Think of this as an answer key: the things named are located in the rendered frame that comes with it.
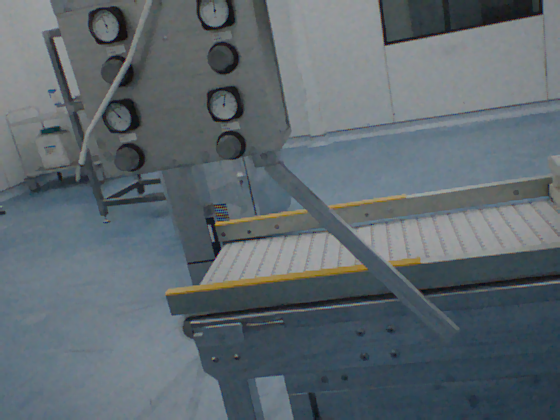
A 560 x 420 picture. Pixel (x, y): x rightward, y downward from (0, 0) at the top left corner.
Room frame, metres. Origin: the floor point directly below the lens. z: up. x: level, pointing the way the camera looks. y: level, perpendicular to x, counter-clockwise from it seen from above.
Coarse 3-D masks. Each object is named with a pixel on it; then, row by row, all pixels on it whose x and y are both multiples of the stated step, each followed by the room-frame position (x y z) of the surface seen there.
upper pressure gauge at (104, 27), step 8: (104, 8) 0.66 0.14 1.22; (112, 8) 0.66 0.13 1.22; (88, 16) 0.67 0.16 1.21; (96, 16) 0.66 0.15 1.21; (104, 16) 0.66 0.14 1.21; (112, 16) 0.66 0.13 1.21; (120, 16) 0.66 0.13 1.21; (88, 24) 0.66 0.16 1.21; (96, 24) 0.66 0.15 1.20; (104, 24) 0.66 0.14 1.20; (112, 24) 0.66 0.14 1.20; (120, 24) 0.65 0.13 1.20; (96, 32) 0.66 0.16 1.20; (104, 32) 0.66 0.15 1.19; (112, 32) 0.66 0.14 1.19; (120, 32) 0.66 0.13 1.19; (96, 40) 0.66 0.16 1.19; (104, 40) 0.66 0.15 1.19; (112, 40) 0.66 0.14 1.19; (120, 40) 0.66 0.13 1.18
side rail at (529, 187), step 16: (544, 176) 0.87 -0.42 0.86; (432, 192) 0.91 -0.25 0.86; (448, 192) 0.89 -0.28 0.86; (464, 192) 0.89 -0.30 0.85; (480, 192) 0.88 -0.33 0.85; (496, 192) 0.88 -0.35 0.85; (512, 192) 0.87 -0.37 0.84; (528, 192) 0.87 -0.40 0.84; (544, 192) 0.87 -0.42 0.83; (352, 208) 0.93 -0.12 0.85; (368, 208) 0.92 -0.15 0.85; (384, 208) 0.92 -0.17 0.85; (400, 208) 0.91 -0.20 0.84; (416, 208) 0.91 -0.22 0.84; (432, 208) 0.90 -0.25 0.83; (448, 208) 0.89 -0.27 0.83; (240, 224) 0.97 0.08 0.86; (256, 224) 0.96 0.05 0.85; (272, 224) 0.95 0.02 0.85; (288, 224) 0.95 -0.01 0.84; (304, 224) 0.94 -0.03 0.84; (320, 224) 0.94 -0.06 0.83; (224, 240) 0.97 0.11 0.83
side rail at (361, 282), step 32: (448, 256) 0.65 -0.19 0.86; (480, 256) 0.63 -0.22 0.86; (512, 256) 0.62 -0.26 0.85; (544, 256) 0.61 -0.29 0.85; (224, 288) 0.69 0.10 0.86; (256, 288) 0.68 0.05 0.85; (288, 288) 0.68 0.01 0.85; (320, 288) 0.67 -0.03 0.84; (352, 288) 0.66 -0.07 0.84; (384, 288) 0.65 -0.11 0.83
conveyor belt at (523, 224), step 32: (384, 224) 0.90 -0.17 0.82; (416, 224) 0.87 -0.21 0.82; (448, 224) 0.84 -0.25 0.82; (480, 224) 0.81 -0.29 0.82; (512, 224) 0.79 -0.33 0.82; (544, 224) 0.77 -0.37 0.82; (224, 256) 0.91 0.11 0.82; (256, 256) 0.88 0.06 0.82; (288, 256) 0.85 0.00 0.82; (320, 256) 0.82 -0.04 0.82; (352, 256) 0.79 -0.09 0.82; (384, 256) 0.77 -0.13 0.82; (416, 256) 0.75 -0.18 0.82
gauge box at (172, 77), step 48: (144, 0) 0.66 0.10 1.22; (192, 0) 0.65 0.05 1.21; (240, 0) 0.64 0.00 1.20; (96, 48) 0.67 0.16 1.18; (144, 48) 0.66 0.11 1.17; (192, 48) 0.65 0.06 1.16; (240, 48) 0.64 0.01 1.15; (96, 96) 0.68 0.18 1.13; (144, 96) 0.67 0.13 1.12; (192, 96) 0.66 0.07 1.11; (240, 96) 0.65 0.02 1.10; (96, 144) 0.68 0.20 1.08; (144, 144) 0.67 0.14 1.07; (192, 144) 0.66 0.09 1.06
